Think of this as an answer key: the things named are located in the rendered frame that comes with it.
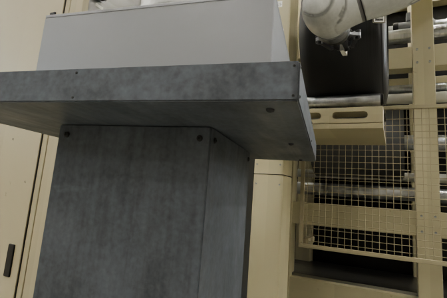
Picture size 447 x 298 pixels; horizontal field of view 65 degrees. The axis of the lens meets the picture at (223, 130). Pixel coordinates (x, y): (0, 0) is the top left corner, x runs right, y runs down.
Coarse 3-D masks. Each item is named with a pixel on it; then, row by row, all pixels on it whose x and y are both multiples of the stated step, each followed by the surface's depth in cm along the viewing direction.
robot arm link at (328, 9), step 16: (304, 0) 78; (320, 0) 76; (336, 0) 75; (352, 0) 78; (304, 16) 80; (320, 16) 77; (336, 16) 78; (352, 16) 79; (320, 32) 83; (336, 32) 84
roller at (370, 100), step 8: (320, 96) 134; (328, 96) 133; (336, 96) 131; (344, 96) 130; (352, 96) 128; (360, 96) 127; (368, 96) 126; (376, 96) 125; (312, 104) 135; (320, 104) 133; (328, 104) 132; (336, 104) 131; (344, 104) 130; (352, 104) 129; (360, 104) 128; (368, 104) 127; (376, 104) 126
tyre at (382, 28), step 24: (360, 24) 120; (384, 24) 122; (312, 48) 128; (360, 48) 121; (384, 48) 122; (312, 72) 131; (336, 72) 127; (360, 72) 124; (384, 72) 125; (312, 96) 139; (384, 96) 134
